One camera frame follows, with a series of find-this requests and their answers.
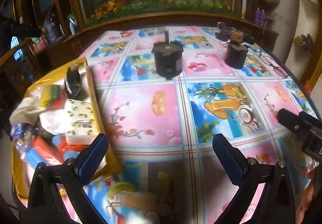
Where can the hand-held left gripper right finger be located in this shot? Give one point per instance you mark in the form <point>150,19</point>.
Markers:
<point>227,158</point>

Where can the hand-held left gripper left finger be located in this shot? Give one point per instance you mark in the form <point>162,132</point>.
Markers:
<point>93,158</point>

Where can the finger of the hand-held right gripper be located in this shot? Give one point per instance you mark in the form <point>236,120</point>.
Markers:
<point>293,123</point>
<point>313,120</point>

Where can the red plastic bag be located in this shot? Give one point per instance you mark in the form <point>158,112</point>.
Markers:
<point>71,148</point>

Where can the white tissue pack yellow print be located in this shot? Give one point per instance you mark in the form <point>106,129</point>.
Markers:
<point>80,120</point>

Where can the yellow-rimmed white tray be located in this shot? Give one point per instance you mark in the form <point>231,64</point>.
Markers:
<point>96,103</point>

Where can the white cloth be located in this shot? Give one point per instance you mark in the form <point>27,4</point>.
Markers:
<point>32,110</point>

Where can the black printed fabric pack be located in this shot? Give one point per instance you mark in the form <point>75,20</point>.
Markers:
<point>73,83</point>

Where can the person's right hand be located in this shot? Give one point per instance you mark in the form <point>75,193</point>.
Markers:
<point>312,201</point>

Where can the printed plastic tablecloth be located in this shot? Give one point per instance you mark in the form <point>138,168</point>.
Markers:
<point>140,108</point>

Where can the black cylinder with wooden top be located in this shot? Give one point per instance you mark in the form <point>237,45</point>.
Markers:
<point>236,55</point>

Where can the black cylindrical motor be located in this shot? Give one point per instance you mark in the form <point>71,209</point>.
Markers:
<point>167,60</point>

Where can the pink cup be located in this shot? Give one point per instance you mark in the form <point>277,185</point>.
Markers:
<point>40,44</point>

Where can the barred window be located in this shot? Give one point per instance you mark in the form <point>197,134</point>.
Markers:
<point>20,54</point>

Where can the white bottle with green cap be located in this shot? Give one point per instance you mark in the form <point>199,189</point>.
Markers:
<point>73,25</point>

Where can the blue thermos jug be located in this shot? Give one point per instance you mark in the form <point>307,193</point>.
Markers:
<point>51,28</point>

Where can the cluttered wall shelf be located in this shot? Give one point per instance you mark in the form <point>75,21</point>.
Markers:
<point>304,42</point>

